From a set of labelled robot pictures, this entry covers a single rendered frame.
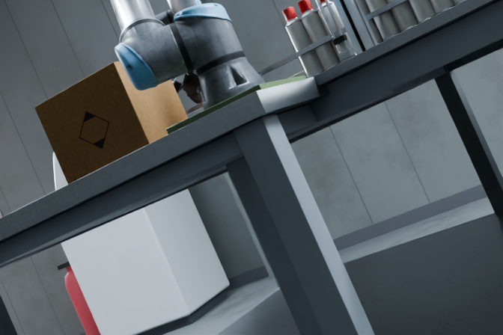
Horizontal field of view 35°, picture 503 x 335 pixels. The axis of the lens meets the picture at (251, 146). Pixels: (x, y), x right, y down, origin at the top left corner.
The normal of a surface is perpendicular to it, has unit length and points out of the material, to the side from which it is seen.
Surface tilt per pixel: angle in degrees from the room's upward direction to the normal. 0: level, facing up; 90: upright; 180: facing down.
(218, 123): 90
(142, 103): 90
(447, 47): 90
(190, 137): 90
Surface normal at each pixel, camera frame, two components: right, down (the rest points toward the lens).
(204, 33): 0.04, -0.05
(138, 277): -0.39, 0.14
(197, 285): 0.83, -0.38
